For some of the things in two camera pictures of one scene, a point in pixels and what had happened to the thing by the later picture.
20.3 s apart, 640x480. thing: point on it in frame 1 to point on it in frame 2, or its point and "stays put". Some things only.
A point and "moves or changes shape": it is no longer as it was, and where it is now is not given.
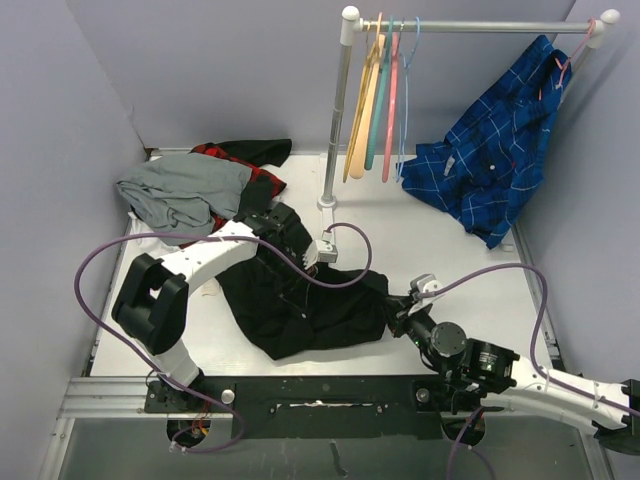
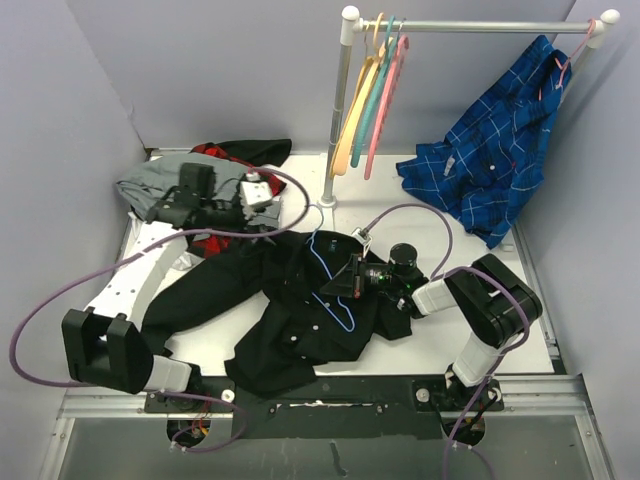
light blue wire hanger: x=405 y=60 to x=352 y=326
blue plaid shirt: x=490 y=166 stays put
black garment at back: x=270 y=152 stays put
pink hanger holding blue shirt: x=563 y=68 stays put
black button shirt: x=297 y=313 moves or changes shape
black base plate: x=318 y=407 stays put
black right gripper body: x=402 y=321 to x=372 y=275
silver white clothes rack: x=352 y=24 stays put
